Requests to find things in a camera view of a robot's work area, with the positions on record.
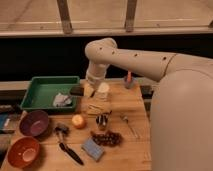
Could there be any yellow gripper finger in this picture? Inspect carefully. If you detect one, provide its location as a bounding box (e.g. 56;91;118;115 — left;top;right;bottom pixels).
84;83;95;98

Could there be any purple bowl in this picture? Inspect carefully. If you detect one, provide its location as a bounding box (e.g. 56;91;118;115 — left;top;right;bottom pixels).
19;110;49;137

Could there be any black eraser block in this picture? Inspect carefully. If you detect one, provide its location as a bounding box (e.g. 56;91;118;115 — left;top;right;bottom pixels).
70;87;84;97

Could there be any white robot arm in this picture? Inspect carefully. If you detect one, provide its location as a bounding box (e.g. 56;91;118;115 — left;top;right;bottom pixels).
85;38;213;171

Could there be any orange bowl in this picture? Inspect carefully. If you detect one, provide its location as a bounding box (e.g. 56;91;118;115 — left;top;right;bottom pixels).
7;137;40;169

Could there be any white plastic cup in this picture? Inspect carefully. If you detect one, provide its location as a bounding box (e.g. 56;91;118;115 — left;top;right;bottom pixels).
95;82;110;101

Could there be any crumpled grey cloth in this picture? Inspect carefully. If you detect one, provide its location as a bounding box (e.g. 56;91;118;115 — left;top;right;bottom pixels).
53;93;72;107

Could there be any small metal cup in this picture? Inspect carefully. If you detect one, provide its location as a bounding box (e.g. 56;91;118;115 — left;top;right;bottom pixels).
96;114;108;131

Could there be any apple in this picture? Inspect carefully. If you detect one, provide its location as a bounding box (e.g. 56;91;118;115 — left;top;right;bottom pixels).
72;114;86;129

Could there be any metal spoon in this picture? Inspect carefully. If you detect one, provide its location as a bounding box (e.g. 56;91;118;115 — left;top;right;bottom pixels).
120;115;140;139

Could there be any green plastic tray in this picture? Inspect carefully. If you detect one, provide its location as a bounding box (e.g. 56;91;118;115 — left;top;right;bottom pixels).
21;76;80;112

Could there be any bunch of dark grapes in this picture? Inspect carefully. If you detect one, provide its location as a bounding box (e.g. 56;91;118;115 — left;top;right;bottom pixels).
91;131;123;147

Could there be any blue sponge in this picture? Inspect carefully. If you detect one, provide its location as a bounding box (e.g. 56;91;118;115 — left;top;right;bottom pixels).
81;138;104;162

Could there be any blue object at left edge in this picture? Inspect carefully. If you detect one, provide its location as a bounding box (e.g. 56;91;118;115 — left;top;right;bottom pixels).
0;115;13;131

